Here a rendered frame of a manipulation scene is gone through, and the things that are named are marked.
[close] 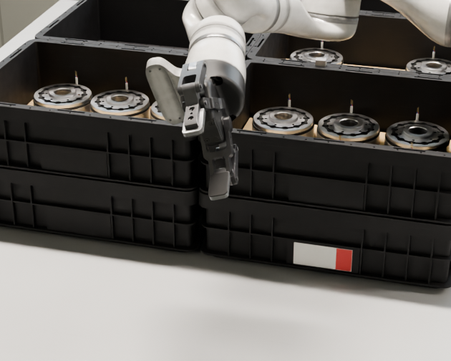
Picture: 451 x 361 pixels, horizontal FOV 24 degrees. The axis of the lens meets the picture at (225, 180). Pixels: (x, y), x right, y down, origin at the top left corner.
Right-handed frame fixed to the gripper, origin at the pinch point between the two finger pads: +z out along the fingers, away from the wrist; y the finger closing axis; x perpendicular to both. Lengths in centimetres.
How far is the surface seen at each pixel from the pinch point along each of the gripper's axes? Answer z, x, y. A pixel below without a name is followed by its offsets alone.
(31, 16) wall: -249, 122, 113
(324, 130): -48, -6, 36
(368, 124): -51, -12, 39
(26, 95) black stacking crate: -63, 47, 27
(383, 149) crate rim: -29.2, -15.9, 27.2
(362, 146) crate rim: -30.0, -13.0, 26.6
